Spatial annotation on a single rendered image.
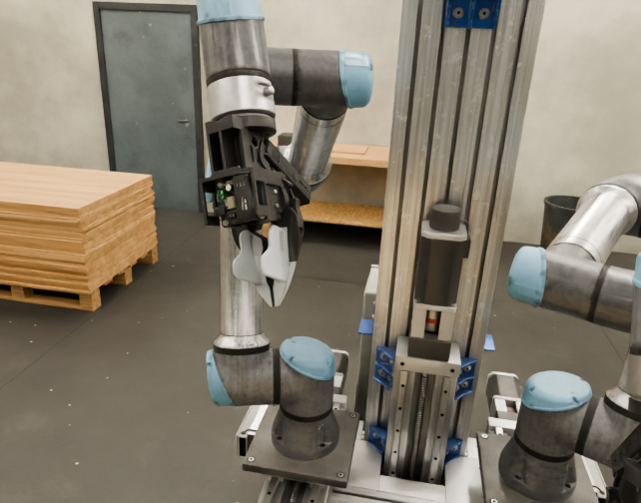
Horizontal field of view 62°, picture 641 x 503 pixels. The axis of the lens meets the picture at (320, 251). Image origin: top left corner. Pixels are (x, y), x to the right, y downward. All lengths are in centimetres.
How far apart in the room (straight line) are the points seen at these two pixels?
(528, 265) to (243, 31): 45
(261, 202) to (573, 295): 39
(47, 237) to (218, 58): 354
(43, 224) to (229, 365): 310
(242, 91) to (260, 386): 66
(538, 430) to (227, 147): 82
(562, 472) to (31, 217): 359
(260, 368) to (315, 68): 62
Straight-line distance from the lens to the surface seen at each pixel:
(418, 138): 108
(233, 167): 57
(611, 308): 71
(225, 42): 63
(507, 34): 108
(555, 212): 500
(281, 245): 61
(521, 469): 122
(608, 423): 113
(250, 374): 110
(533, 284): 72
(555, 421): 113
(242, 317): 109
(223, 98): 61
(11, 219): 421
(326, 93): 74
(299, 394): 112
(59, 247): 407
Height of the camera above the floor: 186
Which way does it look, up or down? 21 degrees down
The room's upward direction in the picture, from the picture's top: 3 degrees clockwise
